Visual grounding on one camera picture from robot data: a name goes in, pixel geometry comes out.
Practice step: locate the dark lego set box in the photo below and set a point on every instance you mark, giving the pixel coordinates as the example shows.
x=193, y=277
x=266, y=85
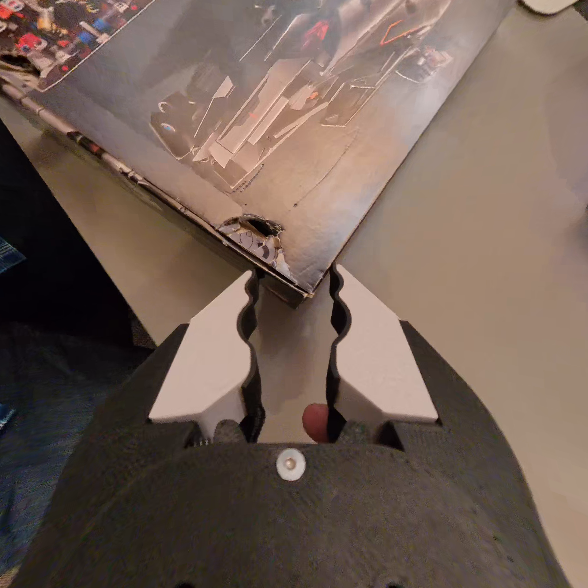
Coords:
x=321, y=183

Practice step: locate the white monitor stand base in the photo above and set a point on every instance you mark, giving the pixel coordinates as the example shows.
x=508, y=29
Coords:
x=546, y=5

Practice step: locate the person's right hand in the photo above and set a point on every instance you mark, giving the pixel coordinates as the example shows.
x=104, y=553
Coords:
x=316, y=422

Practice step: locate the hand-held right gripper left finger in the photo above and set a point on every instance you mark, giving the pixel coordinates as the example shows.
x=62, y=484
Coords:
x=211, y=363

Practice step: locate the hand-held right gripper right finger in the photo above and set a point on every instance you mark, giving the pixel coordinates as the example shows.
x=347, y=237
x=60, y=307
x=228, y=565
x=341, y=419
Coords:
x=381, y=363

